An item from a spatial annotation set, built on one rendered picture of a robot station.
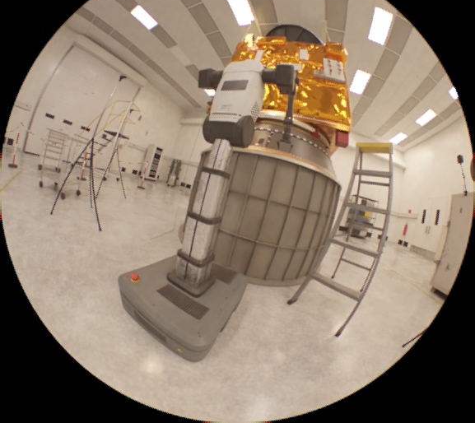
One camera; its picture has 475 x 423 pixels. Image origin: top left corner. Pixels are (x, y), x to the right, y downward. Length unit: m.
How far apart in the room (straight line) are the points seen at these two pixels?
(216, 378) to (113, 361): 0.44
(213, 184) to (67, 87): 7.80
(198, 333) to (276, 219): 1.04
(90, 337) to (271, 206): 1.52
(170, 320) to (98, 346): 0.44
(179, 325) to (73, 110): 7.73
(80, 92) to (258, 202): 7.90
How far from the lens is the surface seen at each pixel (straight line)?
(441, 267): 3.19
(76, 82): 8.08
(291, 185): 1.31
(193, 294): 0.74
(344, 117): 1.94
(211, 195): 0.61
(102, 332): 0.92
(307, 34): 3.64
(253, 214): 1.27
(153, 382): 0.81
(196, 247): 0.67
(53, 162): 4.63
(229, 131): 0.63
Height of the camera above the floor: 0.80
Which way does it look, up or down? 2 degrees up
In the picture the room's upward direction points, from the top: 15 degrees clockwise
